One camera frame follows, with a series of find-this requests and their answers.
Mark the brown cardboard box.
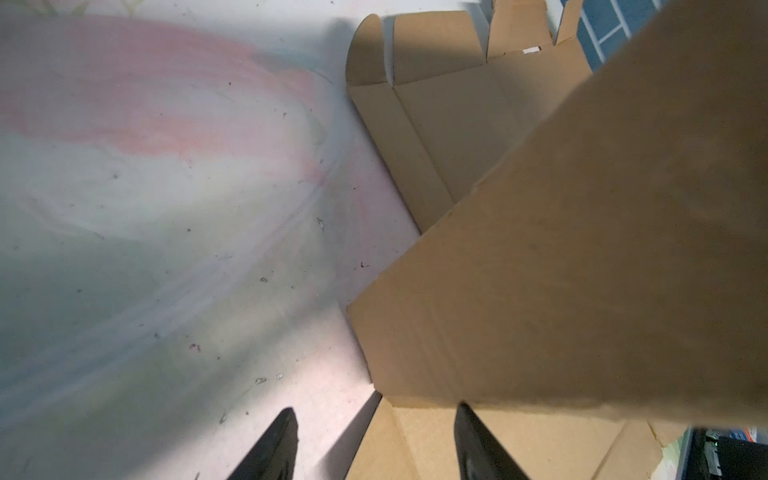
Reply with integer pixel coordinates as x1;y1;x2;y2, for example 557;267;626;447
348;1;767;479

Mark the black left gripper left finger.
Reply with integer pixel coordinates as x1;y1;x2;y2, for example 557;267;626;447
228;407;298;480

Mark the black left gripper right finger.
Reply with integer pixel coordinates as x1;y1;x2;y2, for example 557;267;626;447
453;402;529;480

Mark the flat brown cardboard sheet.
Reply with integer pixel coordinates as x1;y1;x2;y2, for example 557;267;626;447
345;1;591;231

